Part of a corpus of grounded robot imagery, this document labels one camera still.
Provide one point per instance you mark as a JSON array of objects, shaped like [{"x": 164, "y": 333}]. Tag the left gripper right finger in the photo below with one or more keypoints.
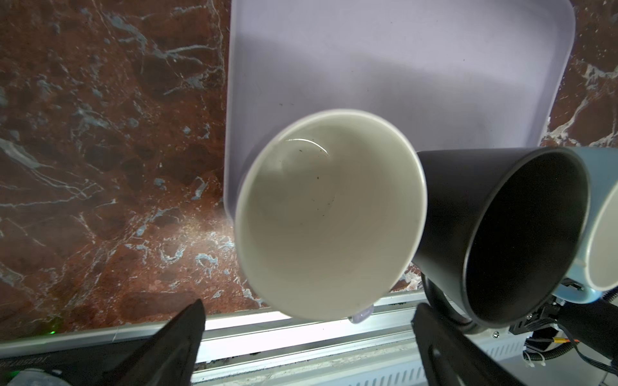
[{"x": 449, "y": 357}]

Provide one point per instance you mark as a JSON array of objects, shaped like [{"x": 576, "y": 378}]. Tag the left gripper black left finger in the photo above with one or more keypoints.
[{"x": 168, "y": 357}]

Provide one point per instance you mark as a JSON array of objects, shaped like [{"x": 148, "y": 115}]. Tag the black mug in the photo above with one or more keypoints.
[{"x": 503, "y": 227}]

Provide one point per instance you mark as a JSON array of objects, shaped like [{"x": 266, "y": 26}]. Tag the white mug blue handle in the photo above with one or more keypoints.
[{"x": 594, "y": 269}]

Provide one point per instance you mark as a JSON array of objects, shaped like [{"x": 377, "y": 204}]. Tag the white mug lilac handle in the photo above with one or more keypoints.
[{"x": 330, "y": 214}]

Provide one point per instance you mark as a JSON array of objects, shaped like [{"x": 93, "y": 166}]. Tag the lilac plastic tray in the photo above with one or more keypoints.
[{"x": 448, "y": 74}]

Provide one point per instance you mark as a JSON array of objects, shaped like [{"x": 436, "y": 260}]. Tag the aluminium front rail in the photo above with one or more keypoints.
[{"x": 257, "y": 347}]

